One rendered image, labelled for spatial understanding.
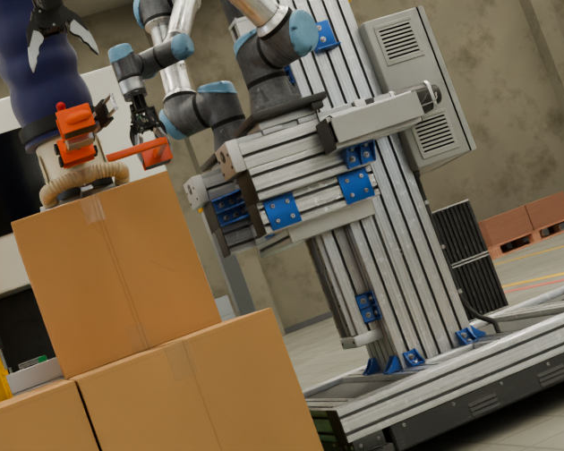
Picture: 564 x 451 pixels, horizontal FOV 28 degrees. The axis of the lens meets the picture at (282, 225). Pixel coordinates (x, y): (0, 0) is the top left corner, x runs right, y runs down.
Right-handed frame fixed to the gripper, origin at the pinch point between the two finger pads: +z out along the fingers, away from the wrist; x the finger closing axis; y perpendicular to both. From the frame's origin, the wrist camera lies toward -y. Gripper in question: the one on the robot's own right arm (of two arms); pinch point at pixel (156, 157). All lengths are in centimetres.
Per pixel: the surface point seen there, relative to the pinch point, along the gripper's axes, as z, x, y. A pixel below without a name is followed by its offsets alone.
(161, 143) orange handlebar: 1.3, -1.3, 26.4
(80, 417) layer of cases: 62, -48, 120
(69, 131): 5, -30, 93
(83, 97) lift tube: -15.3, -18.6, 36.7
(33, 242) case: 21, -44, 61
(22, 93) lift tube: -21, -33, 37
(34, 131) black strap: -10, -34, 38
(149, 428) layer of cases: 69, -36, 120
